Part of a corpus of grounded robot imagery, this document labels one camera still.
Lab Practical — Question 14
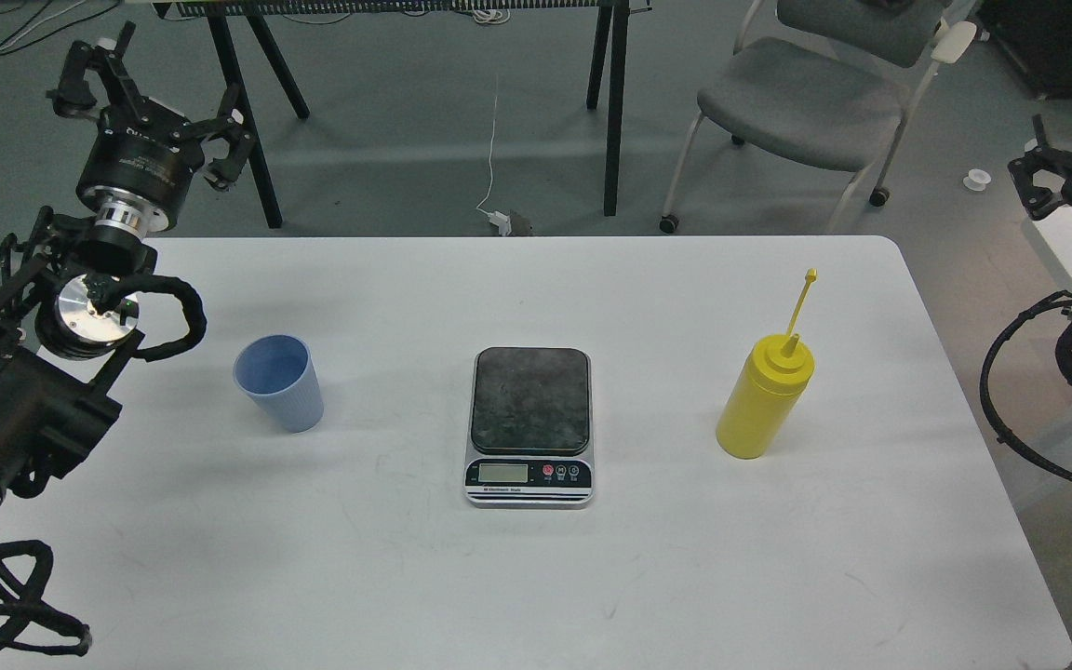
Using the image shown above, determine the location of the white cable on floor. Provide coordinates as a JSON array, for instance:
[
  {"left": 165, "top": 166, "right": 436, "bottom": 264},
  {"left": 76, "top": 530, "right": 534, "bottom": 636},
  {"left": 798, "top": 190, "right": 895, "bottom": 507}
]
[{"left": 476, "top": 73, "right": 501, "bottom": 217}]

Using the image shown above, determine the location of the digital kitchen scale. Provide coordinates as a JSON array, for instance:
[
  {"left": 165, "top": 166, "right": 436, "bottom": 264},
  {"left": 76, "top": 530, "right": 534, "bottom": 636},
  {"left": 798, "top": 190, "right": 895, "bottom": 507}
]
[{"left": 463, "top": 346, "right": 596, "bottom": 509}]

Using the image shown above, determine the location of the white side table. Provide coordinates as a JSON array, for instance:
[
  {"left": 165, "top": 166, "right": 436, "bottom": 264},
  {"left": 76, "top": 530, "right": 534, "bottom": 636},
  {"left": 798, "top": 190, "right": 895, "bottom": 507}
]
[{"left": 1021, "top": 207, "right": 1072, "bottom": 293}]

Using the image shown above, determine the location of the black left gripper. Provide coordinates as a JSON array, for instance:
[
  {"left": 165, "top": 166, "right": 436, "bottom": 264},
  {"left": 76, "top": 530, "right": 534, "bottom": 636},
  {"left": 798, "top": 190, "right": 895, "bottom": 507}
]
[{"left": 46, "top": 23, "right": 257, "bottom": 233}]

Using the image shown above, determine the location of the black cabinet in corner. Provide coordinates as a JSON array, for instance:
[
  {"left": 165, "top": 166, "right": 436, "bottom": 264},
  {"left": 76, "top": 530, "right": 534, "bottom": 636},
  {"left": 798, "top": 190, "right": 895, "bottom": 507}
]
[{"left": 977, "top": 1, "right": 1072, "bottom": 101}]

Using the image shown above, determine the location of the white power adapter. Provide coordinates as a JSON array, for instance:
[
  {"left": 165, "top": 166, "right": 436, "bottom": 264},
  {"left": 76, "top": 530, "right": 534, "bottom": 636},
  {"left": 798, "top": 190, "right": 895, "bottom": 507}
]
[{"left": 486, "top": 209, "right": 535, "bottom": 237}]

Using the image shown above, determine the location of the grey office chair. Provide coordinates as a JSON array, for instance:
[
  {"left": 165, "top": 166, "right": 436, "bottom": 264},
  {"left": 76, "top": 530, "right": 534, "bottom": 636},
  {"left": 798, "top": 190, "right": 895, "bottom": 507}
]
[{"left": 659, "top": 1, "right": 978, "bottom": 234}]

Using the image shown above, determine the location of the black-legged background table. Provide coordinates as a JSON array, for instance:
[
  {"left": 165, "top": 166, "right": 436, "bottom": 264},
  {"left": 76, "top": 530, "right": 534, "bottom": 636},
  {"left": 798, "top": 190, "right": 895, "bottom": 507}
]
[{"left": 151, "top": 0, "right": 654, "bottom": 230}]

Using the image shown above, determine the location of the yellow squeeze bottle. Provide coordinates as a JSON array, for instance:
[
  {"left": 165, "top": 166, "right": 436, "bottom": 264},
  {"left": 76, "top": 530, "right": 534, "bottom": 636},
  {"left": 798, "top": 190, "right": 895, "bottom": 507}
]
[{"left": 716, "top": 268, "right": 818, "bottom": 461}]

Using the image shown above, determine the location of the white spool on floor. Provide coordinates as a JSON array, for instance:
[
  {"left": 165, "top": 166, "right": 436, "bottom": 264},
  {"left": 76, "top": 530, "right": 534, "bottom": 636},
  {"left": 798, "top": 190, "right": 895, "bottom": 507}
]
[{"left": 961, "top": 168, "right": 992, "bottom": 194}]

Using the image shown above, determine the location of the blue ribbed plastic cup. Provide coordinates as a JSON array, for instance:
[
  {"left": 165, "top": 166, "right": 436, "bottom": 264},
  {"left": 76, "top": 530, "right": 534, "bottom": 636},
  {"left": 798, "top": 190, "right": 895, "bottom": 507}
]
[{"left": 233, "top": 334, "right": 325, "bottom": 433}]

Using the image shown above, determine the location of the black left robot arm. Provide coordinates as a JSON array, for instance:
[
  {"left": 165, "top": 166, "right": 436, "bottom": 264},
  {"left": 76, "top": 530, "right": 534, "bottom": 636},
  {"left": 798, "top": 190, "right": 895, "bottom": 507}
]
[{"left": 0, "top": 23, "right": 257, "bottom": 656}]

